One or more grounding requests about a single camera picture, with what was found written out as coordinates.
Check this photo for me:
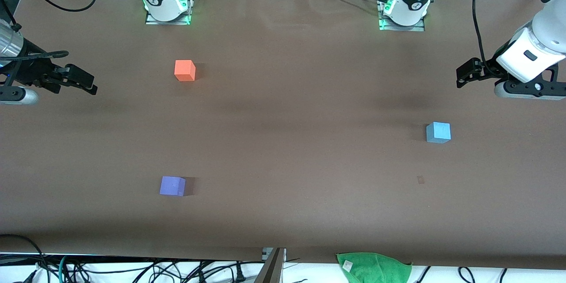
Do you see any light blue block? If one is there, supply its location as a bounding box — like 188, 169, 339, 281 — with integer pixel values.
426, 122, 451, 144

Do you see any orange block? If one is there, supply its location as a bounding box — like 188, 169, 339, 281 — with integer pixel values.
174, 60, 196, 82

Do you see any purple block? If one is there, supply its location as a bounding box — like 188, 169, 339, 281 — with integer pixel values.
159, 176, 187, 197

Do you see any brown table cover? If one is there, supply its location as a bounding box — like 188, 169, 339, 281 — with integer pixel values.
0, 0, 566, 270

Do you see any green cloth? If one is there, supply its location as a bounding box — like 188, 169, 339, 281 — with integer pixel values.
336, 252, 413, 283

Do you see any grey metal bar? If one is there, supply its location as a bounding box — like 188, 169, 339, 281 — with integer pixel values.
254, 248, 287, 283

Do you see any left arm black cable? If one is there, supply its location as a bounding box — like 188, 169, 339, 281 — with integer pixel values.
472, 0, 492, 69

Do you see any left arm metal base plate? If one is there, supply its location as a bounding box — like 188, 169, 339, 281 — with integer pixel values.
378, 0, 426, 32

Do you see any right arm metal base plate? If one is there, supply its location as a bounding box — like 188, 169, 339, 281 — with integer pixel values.
145, 0, 195, 25

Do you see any black looped floor cable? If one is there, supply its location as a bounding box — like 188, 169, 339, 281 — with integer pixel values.
0, 233, 47, 283

